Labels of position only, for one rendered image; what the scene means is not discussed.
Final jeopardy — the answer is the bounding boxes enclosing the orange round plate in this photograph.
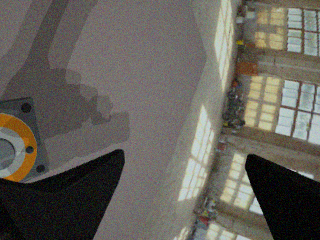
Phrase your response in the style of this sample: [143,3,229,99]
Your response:
[0,113,37,183]

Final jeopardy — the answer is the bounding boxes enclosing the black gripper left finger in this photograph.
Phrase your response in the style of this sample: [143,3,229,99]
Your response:
[0,149,125,240]

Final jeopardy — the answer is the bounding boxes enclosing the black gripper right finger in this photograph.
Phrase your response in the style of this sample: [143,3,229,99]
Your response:
[245,155,320,240]

